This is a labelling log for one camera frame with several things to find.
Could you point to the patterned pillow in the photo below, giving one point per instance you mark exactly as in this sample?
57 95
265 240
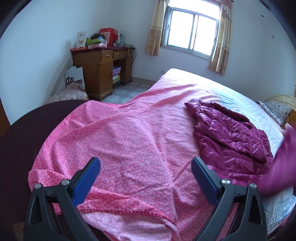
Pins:
277 111

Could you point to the white paper bag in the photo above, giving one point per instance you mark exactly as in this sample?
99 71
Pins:
75 75

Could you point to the red gift bag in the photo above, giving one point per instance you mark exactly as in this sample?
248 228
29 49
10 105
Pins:
110 35

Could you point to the green cloth on desk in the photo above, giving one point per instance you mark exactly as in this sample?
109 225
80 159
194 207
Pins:
92 41

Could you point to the wooden desk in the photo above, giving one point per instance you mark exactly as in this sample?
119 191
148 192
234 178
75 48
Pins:
97 65

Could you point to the white card box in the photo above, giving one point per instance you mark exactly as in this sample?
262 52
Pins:
81 39

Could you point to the magenta sleeved forearm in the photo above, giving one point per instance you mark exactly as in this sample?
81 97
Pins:
282 175

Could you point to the stacked boxes in desk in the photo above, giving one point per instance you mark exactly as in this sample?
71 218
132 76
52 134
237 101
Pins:
116 76

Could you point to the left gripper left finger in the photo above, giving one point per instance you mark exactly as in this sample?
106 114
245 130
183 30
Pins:
41 222

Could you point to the left beige curtain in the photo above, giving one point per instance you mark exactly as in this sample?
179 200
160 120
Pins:
156 28

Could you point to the beige curtain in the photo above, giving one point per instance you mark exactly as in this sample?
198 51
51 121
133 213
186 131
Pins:
220 56
156 28

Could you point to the wooden headboard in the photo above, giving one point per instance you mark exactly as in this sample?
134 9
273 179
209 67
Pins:
288 101

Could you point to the right beige curtain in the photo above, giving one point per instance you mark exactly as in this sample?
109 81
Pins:
220 56

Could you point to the pink and blue bed sheet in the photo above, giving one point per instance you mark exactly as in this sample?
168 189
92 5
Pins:
145 189

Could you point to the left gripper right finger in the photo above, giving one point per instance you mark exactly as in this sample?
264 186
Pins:
249 222

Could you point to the window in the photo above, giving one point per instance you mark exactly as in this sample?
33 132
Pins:
192 26

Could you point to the pink quilted bundle on floor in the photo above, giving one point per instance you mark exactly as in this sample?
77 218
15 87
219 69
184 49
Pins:
72 91

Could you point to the magenta puffer jacket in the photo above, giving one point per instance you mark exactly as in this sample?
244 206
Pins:
229 143

